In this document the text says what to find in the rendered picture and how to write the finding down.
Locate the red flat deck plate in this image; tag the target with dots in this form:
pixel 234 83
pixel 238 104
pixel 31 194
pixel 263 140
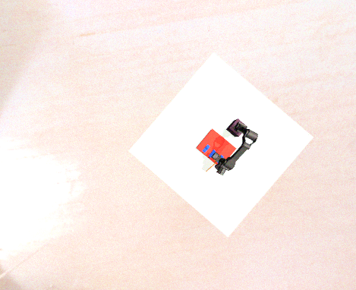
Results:
pixel 214 142

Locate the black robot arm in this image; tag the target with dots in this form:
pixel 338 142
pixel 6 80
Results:
pixel 229 163

